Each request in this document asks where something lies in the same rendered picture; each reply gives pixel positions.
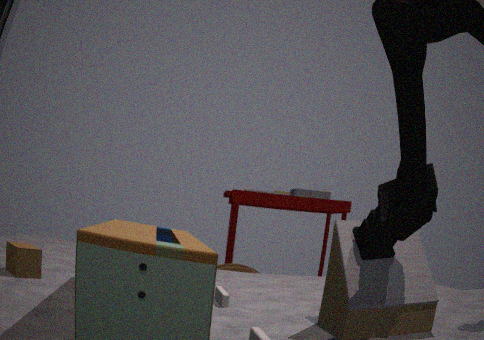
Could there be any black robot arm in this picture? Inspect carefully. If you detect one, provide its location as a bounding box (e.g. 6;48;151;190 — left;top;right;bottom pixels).
352;0;484;260

